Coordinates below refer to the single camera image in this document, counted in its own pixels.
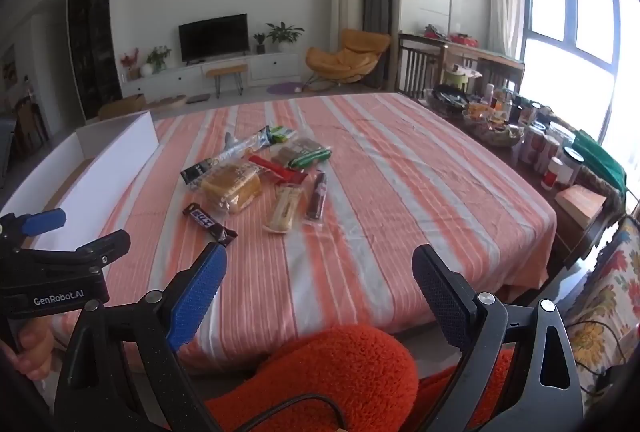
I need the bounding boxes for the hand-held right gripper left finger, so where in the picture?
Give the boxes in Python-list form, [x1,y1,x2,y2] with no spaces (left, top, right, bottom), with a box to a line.
[52,242,229,432]

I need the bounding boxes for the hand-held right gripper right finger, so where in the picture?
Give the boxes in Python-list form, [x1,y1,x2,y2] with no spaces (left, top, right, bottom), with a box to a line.
[411,243,586,432]

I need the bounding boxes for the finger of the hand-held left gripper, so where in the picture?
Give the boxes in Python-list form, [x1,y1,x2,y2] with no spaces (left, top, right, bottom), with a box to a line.
[22,229,132,270]
[0,207,68,238]

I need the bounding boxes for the black chocolate bar packet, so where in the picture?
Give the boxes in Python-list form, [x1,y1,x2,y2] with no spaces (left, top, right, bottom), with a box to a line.
[182,203,239,247]

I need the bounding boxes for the white cardboard box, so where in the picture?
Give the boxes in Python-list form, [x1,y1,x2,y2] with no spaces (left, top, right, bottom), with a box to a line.
[0,111,160,254]

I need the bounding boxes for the yellow bread packet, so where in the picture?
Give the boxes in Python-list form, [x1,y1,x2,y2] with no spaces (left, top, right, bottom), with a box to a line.
[200,162,264,216]

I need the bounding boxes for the beige sandwich biscuit packet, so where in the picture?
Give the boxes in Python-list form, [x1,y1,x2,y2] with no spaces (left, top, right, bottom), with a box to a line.
[263,183,306,235]

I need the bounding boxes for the long silver black snack packet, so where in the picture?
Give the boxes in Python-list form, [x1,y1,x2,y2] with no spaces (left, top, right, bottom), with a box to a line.
[180,125,274,186]

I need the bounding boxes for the red snack packet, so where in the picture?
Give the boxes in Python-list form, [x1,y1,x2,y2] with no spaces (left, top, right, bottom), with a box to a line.
[248,154,309,186]

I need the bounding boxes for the dark brown sausage packet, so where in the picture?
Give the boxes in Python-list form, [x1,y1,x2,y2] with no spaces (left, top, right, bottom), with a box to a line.
[303,169,329,227]

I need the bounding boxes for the clear packet of brown cakes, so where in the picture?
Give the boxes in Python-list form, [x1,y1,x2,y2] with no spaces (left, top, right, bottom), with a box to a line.
[270,137,326,168]

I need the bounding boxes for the green sausage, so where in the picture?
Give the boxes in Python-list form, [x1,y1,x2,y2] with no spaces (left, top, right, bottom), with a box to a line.
[290,147,333,171]

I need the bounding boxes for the woven basket of snacks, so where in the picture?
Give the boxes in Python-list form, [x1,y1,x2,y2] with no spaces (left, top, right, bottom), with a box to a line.
[462,104,524,146]

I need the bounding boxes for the person's left hand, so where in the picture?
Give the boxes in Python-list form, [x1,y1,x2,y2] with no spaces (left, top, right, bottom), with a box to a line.
[12,314,55,382]

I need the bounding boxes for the orange fleece clothing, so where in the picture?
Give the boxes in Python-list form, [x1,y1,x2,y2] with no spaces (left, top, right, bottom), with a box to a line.
[204,324,517,432]

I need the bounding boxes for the orange striped tablecloth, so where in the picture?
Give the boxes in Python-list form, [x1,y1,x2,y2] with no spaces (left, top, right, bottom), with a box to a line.
[50,92,559,374]

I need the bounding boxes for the brown cardboard box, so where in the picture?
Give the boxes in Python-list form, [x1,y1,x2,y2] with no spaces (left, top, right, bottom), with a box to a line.
[97,93,147,121]

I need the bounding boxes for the floral cushion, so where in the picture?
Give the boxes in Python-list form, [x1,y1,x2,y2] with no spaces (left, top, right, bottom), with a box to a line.
[564,214,640,394]

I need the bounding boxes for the pink flat box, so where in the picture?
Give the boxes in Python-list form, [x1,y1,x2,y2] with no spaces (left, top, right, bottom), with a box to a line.
[554,184,609,229]

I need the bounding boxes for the red flowers in vase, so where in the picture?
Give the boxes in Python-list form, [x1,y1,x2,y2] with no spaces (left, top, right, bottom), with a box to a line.
[119,47,142,81]

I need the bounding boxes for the dark display cabinet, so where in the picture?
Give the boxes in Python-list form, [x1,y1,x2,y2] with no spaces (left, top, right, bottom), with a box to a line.
[67,0,124,121]

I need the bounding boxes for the plant in white vase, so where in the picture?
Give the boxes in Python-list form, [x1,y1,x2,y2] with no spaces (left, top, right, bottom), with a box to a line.
[141,45,173,77]

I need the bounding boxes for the black bowl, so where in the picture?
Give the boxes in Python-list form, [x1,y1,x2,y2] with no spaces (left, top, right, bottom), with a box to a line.
[430,83,471,114]

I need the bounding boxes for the green cloth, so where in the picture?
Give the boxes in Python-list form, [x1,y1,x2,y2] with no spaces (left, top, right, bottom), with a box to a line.
[569,129,629,194]

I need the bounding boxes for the wooden bench with black legs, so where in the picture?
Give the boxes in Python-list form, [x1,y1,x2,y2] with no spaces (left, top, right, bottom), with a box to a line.
[204,63,250,98]

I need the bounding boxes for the dark wooden chair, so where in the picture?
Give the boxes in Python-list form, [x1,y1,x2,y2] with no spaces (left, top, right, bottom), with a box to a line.
[396,32,449,99]

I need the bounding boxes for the white television cabinet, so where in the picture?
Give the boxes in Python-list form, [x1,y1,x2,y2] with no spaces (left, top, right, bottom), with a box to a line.
[121,52,302,100]

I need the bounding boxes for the black television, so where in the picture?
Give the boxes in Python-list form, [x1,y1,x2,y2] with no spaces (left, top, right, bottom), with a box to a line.
[178,13,250,62]

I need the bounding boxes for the wooden side table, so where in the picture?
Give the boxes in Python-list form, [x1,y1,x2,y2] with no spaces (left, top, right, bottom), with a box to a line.
[440,36,526,94]

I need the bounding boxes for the orange lounge chair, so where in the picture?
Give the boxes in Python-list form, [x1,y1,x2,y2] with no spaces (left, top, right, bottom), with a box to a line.
[304,28,392,88]

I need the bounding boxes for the large potted green plant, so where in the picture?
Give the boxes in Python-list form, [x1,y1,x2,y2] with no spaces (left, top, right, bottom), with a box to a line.
[265,21,305,54]

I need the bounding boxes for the thin black cable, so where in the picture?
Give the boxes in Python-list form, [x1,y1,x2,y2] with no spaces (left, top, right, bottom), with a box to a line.
[569,319,640,379]

